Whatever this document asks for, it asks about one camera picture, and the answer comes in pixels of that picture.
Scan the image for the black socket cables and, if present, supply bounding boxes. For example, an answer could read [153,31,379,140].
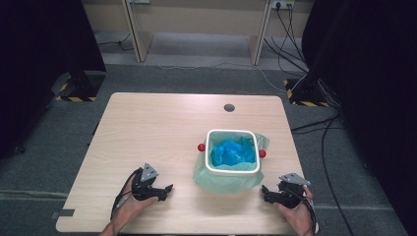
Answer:
[263,3,310,74]

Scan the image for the hand-held gripper black cable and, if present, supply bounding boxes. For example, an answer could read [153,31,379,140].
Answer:
[110,168,144,221]
[288,186,319,234]

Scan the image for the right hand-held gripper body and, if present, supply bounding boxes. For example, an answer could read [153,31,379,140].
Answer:
[276,172,312,209]

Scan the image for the long black floor cable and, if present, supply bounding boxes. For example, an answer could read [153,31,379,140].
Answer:
[290,113,356,236]

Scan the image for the beige desk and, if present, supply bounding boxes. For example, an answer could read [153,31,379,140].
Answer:
[81,0,317,66]

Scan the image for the black stand base striped tape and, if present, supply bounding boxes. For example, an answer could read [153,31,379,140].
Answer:
[282,76,330,108]

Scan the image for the black curtain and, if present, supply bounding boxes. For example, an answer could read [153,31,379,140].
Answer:
[300,0,417,236]
[0,0,108,159]

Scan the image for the green plastic bag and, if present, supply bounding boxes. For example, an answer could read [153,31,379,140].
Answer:
[192,130,270,195]

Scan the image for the thin black floor cable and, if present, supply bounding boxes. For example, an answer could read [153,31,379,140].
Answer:
[97,31,135,52]

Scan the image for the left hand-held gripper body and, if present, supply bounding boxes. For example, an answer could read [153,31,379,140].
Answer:
[131,162,165,203]

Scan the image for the white wall socket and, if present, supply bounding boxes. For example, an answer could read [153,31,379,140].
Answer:
[270,0,295,10]

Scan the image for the white plastic bin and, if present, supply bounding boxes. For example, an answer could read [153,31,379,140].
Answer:
[205,129,262,175]

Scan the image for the right hand-held gripper black cable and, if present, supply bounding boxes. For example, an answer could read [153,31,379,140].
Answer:
[288,186,319,234]

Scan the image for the person's right hand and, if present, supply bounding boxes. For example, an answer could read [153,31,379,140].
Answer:
[272,186,316,229]

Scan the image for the left hand-held gripper black cable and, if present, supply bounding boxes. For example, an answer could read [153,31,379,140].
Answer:
[110,168,144,221]

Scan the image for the blue plastic bag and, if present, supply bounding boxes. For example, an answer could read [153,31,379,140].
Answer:
[209,139,258,168]

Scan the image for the grey floor tape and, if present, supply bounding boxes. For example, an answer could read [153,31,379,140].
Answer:
[50,208,76,220]

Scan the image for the person's left hand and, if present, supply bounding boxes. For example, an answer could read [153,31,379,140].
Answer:
[112,177,158,227]

